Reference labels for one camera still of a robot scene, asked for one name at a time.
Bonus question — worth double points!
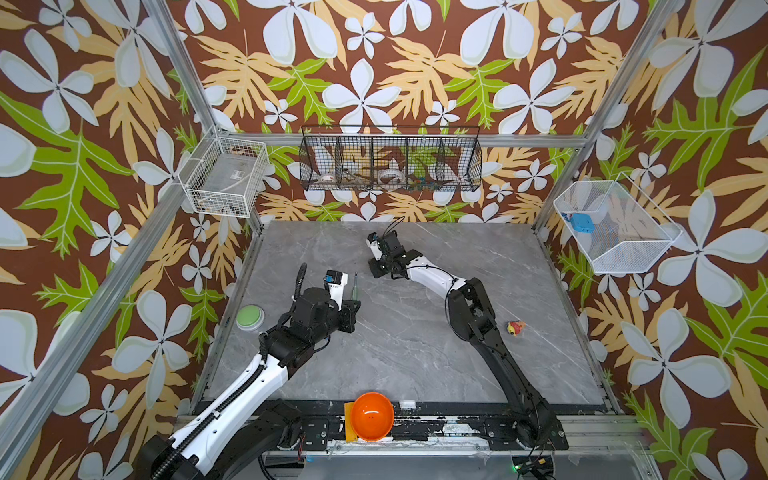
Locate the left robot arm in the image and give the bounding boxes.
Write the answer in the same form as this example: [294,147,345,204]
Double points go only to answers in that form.
[134,268,361,479]

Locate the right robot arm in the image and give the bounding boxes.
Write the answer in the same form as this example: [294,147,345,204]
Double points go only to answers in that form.
[366,229,569,450]

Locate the green push button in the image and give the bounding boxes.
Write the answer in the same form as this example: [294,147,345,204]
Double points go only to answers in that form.
[235,305,265,332]

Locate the orange bowl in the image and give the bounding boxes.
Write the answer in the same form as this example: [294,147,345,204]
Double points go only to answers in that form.
[349,392,395,442]

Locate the small red yellow toy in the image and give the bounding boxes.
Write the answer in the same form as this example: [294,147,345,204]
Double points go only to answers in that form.
[506,321,526,336]

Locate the blue object in basket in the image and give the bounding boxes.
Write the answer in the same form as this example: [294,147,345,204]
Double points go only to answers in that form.
[569,213,596,234]

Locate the white mesh basket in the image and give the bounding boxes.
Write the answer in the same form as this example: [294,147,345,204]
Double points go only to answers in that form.
[554,174,683,275]

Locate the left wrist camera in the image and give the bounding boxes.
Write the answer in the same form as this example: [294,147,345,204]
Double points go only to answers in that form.
[324,270,348,310]

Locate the black wire basket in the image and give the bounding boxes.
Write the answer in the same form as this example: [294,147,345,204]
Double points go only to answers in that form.
[297,125,483,192]

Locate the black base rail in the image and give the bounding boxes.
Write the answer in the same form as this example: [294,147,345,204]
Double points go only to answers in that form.
[251,398,570,452]

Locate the white wire basket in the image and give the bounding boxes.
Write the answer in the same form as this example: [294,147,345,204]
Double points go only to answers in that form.
[179,129,270,218]

